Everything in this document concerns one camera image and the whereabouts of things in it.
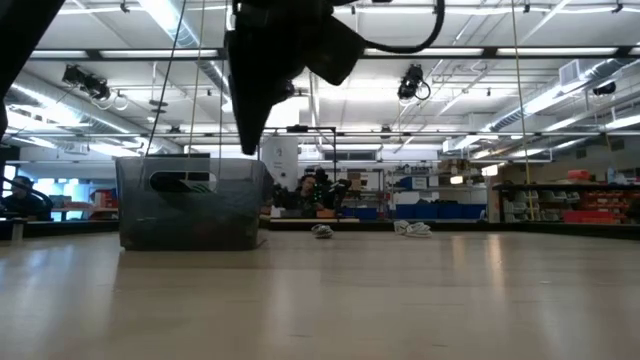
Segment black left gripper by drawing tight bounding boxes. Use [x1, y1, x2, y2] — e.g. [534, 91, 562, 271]
[224, 0, 351, 156]

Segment translucent grey plastic bin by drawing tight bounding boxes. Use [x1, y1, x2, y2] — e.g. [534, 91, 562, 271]
[115, 156, 275, 252]

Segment white braided cable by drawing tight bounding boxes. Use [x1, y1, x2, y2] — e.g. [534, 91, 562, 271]
[393, 219, 434, 239]

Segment person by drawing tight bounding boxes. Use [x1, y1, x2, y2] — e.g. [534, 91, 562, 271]
[0, 174, 54, 221]
[294, 172, 326, 211]

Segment background black robot arms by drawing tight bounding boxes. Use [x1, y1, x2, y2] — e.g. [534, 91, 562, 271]
[272, 169, 354, 211]

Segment red storage crate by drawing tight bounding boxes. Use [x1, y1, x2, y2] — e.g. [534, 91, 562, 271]
[92, 188, 120, 209]

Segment red storage bin stack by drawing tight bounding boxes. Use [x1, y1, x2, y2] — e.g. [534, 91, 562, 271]
[562, 189, 632, 225]

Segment black background rig frame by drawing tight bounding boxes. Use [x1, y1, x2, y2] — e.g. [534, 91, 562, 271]
[259, 124, 339, 221]

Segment black hanging cable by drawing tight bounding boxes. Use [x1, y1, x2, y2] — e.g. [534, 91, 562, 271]
[144, 0, 188, 159]

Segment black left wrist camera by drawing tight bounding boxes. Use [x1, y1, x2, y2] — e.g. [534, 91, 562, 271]
[299, 14, 369, 87]

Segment black ceiling-mounted camera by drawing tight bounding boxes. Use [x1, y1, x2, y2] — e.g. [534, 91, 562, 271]
[397, 63, 432, 101]
[61, 63, 112, 102]
[591, 79, 618, 97]

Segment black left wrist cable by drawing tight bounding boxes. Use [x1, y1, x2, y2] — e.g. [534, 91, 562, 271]
[363, 0, 447, 55]

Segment black aluminium table frame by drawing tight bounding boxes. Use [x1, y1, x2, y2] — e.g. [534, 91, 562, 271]
[0, 218, 640, 240]

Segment overhead light bar frame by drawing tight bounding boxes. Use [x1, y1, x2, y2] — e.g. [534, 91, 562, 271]
[29, 45, 640, 61]

